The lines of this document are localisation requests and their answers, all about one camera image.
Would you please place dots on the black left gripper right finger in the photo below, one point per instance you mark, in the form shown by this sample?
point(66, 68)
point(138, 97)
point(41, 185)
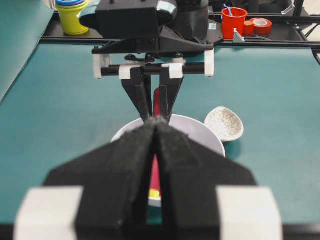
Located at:
point(206, 196)

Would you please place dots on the white crackle-pattern dish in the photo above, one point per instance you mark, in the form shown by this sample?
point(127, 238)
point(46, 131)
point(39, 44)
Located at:
point(225, 124)

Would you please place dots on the red cup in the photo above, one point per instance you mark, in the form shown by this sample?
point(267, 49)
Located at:
point(234, 21)

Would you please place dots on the silver corner bracket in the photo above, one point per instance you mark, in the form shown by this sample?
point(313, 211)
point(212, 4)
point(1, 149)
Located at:
point(237, 37)

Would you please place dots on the red tape roll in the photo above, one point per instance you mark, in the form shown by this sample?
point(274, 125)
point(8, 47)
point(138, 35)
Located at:
point(261, 26)

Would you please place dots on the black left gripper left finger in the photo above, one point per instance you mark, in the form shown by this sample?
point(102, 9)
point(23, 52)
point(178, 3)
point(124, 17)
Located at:
point(97, 196)

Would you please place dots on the yellow hexagonal prism block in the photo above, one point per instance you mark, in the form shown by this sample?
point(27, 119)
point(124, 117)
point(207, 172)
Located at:
point(154, 193)

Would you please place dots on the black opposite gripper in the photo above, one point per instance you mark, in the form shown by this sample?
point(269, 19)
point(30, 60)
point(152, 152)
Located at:
point(141, 52)

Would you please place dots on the white bowl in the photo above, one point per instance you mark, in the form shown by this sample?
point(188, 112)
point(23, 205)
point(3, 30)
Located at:
point(195, 130)

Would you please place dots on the small orange block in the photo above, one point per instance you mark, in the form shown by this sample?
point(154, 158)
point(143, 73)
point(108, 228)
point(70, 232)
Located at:
point(248, 23)

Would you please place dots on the yellow stacked cup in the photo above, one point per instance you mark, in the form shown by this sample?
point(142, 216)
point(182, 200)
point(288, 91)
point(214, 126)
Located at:
point(68, 11)

